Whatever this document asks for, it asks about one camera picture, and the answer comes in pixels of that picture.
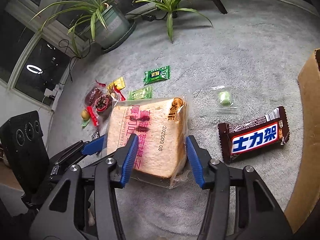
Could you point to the dark snack red-edged packet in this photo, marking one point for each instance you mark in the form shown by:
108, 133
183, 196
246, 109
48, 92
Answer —
101, 108

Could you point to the black milk candy packet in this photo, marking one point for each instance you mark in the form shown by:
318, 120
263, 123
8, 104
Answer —
95, 135

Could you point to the green mochi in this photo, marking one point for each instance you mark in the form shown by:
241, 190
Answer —
225, 103

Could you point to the large potted spider plant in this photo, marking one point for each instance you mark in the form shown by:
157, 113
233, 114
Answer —
95, 14

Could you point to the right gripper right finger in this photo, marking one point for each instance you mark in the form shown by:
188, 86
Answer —
257, 213

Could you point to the white power strip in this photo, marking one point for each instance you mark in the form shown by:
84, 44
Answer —
55, 94

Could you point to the cardboard box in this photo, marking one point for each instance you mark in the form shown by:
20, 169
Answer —
305, 195

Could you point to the yellow candy packet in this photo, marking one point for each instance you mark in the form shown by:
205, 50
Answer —
119, 83

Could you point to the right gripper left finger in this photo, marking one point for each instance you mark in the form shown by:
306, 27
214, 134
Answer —
83, 204

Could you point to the small spider plant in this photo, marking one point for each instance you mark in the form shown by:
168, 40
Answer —
171, 7

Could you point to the yellow ball green wrapper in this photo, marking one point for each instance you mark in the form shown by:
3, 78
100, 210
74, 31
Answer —
85, 118

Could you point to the light green candy packet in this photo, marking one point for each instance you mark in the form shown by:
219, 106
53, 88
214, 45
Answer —
142, 93

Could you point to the dark dates red-edged packet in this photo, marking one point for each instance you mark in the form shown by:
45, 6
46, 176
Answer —
96, 90

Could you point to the brown Snickers bar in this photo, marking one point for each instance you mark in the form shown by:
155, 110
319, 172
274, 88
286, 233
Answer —
235, 140

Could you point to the dark green candy packet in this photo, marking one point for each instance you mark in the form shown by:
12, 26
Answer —
155, 75

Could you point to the packaged toast bread slice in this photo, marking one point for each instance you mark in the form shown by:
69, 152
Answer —
161, 126

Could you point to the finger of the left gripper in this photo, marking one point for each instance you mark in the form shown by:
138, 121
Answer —
93, 146

